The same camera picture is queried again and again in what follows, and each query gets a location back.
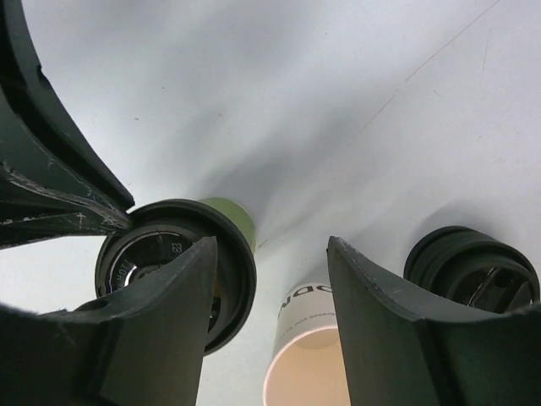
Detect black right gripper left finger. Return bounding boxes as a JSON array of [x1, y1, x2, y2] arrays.
[[1, 238, 217, 405]]

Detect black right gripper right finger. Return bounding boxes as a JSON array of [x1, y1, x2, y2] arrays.
[[327, 237, 540, 405]]

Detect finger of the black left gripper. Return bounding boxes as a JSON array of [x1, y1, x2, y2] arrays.
[[1, 1, 134, 249]]

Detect black coffee cup lid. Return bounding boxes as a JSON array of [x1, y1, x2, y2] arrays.
[[95, 199, 257, 354]]

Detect white paper cup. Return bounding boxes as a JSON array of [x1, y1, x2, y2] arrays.
[[262, 281, 351, 406]]

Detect green paper cup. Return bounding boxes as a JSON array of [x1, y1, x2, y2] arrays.
[[199, 197, 257, 252]]

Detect stack of black lids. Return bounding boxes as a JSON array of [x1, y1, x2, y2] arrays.
[[403, 226, 540, 314]]

